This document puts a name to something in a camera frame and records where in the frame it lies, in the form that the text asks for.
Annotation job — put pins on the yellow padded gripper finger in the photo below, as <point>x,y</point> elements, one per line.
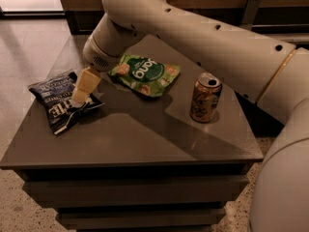
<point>86,83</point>

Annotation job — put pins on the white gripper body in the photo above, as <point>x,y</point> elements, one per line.
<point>98,58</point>

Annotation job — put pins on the blue Kettle chip bag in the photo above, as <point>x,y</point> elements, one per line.
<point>54,95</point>

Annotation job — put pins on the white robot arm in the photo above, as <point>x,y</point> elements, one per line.
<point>272,74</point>

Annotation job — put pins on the green snack bag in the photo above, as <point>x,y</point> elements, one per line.
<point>145,75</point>

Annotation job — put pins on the orange soda can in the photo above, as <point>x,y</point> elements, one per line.
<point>205,97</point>

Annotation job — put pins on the grey drawer cabinet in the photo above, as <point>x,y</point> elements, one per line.
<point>137,164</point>

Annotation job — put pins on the right metal wall bracket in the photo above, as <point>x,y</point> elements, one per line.
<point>249,13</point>

